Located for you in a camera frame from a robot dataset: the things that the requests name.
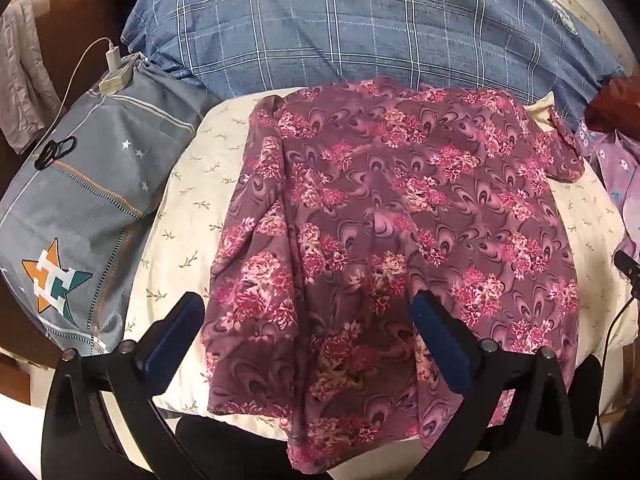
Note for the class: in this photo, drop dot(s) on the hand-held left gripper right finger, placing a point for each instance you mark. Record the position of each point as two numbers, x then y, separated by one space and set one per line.
435 330

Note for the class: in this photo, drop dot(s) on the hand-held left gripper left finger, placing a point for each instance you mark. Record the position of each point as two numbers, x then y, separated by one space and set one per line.
172 335

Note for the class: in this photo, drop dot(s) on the purple floral garment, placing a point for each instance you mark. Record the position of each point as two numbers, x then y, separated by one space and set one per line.
375 185

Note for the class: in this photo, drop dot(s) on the lilac floral garment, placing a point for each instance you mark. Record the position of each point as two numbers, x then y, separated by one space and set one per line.
620 170

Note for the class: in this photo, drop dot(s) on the reddish brown cloth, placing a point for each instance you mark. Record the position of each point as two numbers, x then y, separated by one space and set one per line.
617 102

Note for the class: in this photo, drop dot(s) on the cream leaf-print pillow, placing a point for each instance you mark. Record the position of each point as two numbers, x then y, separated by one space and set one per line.
210 160

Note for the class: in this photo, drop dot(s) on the grey pillow with star logo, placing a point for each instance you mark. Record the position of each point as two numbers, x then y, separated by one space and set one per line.
100 160

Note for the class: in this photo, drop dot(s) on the white power strip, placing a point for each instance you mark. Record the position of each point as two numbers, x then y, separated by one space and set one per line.
117 77

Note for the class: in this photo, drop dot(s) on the grey cloth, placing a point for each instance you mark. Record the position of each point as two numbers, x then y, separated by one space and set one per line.
25 75

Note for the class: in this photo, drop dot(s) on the brown headboard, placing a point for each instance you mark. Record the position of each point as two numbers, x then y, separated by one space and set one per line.
80 15

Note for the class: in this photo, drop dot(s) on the blue plaid blanket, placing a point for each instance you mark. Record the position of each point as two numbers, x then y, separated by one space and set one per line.
300 25

